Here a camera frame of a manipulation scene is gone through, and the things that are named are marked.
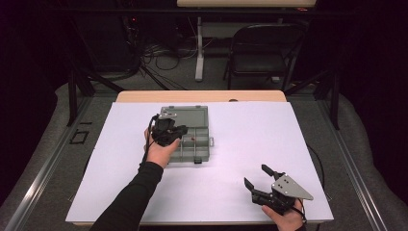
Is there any person's left hand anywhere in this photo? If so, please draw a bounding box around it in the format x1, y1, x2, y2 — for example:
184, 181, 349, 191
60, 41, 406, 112
143, 128, 181, 169

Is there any black folding chair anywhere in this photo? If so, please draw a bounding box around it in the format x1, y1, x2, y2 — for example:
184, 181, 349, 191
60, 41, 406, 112
223, 22, 306, 91

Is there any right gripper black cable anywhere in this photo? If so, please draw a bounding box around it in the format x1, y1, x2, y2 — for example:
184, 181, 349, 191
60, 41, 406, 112
288, 205, 308, 224

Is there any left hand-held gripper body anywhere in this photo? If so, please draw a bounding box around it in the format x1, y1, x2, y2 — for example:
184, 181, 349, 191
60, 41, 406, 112
150, 110, 181, 147

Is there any white desk leg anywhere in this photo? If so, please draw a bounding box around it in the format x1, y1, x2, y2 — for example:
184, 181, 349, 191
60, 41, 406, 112
194, 15, 206, 83

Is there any white table cover sheet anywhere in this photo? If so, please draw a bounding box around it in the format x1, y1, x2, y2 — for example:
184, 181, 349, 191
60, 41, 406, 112
65, 101, 335, 224

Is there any clear grey compartment box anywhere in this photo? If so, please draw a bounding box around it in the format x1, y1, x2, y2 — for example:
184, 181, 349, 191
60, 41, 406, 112
159, 105, 216, 165

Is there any aluminium rail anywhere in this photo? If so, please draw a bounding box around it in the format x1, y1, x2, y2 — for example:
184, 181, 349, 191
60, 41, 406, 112
3, 95, 94, 231
316, 99, 389, 231

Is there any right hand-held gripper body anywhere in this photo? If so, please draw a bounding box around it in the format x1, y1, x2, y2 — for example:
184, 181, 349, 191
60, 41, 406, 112
251, 173, 315, 216

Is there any bundle of floor cables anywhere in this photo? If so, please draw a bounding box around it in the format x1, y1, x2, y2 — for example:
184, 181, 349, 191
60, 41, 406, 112
139, 39, 195, 72

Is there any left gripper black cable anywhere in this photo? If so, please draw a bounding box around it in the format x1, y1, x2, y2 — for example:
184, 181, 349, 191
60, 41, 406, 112
139, 114, 161, 169

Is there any black metal stand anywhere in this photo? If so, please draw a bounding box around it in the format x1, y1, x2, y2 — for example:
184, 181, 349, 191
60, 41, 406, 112
283, 68, 342, 131
65, 18, 124, 128

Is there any person's right hand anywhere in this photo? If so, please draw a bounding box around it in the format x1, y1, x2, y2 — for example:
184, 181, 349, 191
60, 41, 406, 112
261, 198, 307, 231

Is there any black computer tower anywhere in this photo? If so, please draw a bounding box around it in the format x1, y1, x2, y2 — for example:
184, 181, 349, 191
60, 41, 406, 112
120, 15, 142, 70

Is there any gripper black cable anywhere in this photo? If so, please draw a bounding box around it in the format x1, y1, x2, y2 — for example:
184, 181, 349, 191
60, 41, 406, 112
139, 114, 161, 169
288, 205, 308, 224

